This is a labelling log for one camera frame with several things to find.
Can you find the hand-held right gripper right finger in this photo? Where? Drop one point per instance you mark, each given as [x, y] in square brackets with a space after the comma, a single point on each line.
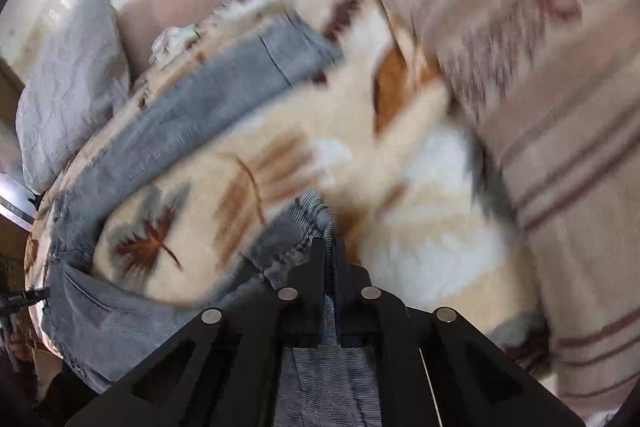
[348, 279]

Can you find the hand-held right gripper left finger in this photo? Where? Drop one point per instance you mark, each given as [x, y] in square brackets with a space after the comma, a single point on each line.
[311, 279]

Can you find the grey-blue denim pants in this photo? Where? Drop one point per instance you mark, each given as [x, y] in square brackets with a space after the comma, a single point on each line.
[175, 119]

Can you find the cream leaf-print blanket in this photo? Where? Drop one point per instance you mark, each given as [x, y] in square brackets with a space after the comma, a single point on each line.
[410, 232]

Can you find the white crumpled cloth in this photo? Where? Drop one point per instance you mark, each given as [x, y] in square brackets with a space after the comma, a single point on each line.
[172, 43]

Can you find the beige striped blanket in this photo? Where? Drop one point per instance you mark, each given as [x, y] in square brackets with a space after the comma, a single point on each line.
[540, 72]

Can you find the grey pillow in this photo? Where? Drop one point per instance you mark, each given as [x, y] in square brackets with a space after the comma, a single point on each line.
[70, 87]

